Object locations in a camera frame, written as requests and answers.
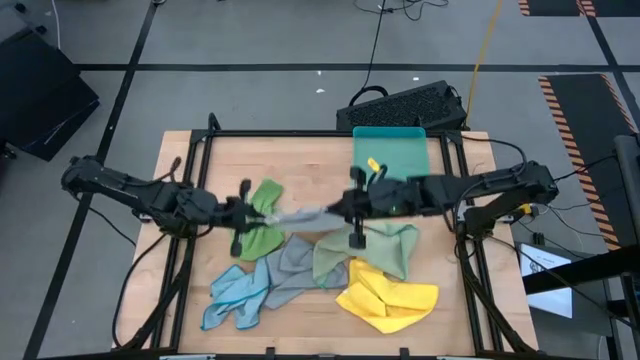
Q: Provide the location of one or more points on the teal plastic bin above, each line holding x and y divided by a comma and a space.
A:
390, 150

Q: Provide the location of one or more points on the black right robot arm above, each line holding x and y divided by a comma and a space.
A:
490, 185

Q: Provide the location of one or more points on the white printed sign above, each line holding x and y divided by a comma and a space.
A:
547, 300

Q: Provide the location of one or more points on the pale green teal-edged towel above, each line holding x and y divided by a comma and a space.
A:
385, 250

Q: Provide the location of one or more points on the black perforated computer case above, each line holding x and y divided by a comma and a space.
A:
400, 107

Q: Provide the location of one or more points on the large black case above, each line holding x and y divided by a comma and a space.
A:
40, 95

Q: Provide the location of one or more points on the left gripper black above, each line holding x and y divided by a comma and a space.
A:
225, 212

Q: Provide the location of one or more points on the yellow microfiber towel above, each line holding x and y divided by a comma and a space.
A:
385, 300

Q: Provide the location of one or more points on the black stand beam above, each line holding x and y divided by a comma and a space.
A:
575, 272

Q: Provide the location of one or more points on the yellow plug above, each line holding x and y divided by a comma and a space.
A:
525, 209

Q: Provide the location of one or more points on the large black hazard-striped mat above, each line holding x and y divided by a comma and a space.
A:
585, 140

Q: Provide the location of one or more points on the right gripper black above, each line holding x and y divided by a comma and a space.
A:
385, 200

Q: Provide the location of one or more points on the light blue microfiber towel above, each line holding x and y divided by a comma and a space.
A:
235, 295

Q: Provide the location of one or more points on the narrow black hazard-striped mat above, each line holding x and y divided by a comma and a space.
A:
550, 6

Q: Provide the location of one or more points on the grey microfiber towel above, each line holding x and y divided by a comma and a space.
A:
295, 275

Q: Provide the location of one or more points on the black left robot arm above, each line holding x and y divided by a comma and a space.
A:
125, 187

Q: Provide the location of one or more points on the bright green microfiber towel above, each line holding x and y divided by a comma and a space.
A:
265, 200

